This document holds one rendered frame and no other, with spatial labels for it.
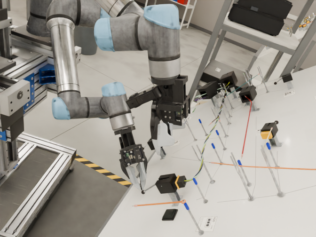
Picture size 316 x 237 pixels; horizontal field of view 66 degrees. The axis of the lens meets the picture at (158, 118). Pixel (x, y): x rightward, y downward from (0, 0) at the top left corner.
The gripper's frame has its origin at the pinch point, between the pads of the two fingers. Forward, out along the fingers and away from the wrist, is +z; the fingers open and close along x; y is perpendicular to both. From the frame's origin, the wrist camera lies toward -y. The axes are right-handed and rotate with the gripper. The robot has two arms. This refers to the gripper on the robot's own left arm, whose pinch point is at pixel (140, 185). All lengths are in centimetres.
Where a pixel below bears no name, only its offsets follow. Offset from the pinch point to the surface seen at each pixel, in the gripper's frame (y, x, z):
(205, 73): -64, 64, -42
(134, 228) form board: 5.9, -5.6, 10.5
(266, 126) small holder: 13.0, 42.7, -7.8
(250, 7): -35, 87, -66
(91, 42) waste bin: -311, 5, -176
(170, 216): 12.5, 5.3, 8.3
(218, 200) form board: 17.3, 19.0, 7.1
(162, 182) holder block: 10.0, 6.2, -1.1
